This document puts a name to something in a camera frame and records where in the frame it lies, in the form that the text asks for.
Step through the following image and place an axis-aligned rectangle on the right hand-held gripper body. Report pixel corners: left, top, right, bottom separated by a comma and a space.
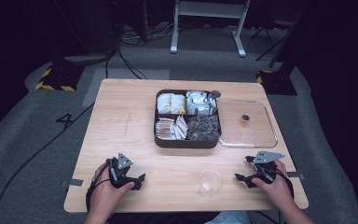
246, 150, 286, 189

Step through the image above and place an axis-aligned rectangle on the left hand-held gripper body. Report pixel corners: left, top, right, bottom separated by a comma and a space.
106, 152, 140, 190

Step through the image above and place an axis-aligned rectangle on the person's left hand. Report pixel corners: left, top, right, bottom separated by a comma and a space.
88, 162, 136, 217

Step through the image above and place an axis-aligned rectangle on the person's right hand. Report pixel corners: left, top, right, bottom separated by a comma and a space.
251, 160, 294, 210

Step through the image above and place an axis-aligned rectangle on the clear tray lid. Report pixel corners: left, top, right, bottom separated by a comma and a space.
216, 98, 279, 149

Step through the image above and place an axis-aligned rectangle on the grey tape strip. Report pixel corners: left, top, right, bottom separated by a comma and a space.
61, 178, 85, 189
286, 171, 306, 181

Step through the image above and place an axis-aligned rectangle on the clear plastic cup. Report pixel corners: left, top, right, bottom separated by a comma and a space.
198, 169, 224, 200

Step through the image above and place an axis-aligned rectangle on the person's light blue clothing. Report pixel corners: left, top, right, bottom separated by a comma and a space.
204, 210, 252, 224

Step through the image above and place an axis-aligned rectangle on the pile of dark tea bags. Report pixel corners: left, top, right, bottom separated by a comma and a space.
186, 114, 221, 142

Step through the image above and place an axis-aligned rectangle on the brown divided tray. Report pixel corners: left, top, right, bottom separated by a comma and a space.
153, 89, 223, 149

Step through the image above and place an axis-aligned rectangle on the pile of clear white sachets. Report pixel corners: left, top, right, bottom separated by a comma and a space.
155, 115, 188, 141

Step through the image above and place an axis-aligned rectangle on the pile of silver packets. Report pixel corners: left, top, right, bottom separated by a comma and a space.
186, 90, 218, 117

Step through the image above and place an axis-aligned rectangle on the pile of white yellow packets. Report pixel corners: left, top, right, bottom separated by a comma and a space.
156, 92, 187, 116

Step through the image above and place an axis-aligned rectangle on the black yellow striped stand base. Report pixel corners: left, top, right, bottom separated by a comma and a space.
255, 68, 298, 96
34, 63, 86, 92

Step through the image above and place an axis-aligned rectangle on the black tripod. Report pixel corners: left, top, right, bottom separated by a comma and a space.
249, 23, 294, 62

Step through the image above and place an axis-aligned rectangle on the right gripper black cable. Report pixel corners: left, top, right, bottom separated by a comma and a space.
274, 172, 296, 201

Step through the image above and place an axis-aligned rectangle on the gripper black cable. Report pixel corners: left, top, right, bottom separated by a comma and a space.
85, 159, 113, 213
274, 172, 296, 201

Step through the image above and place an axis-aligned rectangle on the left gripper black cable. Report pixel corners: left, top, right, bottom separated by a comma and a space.
85, 159, 113, 213

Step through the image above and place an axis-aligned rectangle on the long black floor cable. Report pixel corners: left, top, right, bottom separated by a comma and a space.
0, 102, 96, 224

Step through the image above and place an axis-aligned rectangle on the black floor cable bundle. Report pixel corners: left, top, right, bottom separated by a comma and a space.
104, 18, 181, 80

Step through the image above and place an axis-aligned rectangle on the white metal table frame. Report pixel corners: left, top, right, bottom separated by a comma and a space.
170, 0, 252, 58

